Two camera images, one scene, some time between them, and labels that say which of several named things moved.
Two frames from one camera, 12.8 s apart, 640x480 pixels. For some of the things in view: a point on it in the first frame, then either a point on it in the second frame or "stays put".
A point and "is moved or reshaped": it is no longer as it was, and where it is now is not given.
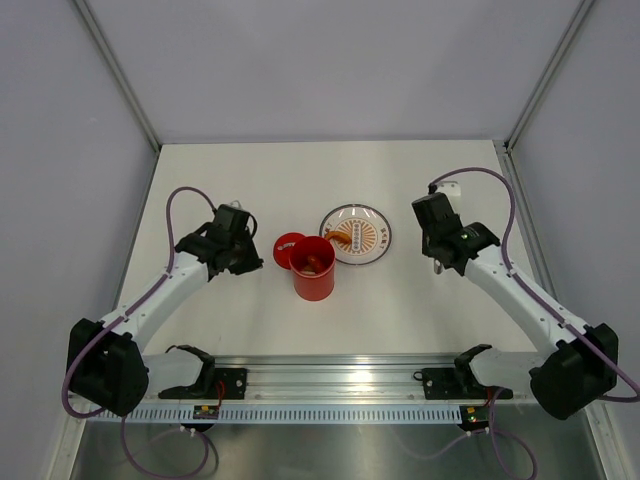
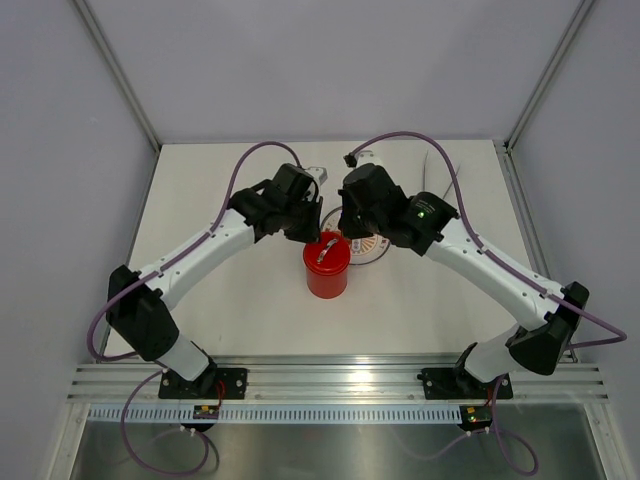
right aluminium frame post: (579, 14) stays put
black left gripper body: (245, 257) to (301, 220)
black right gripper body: (427, 247) to (358, 224)
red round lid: (283, 246) to (330, 257)
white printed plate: (368, 229) stays put
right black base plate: (440, 384) stays put
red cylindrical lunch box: (313, 262) is moved or reshaped
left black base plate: (229, 383) stays put
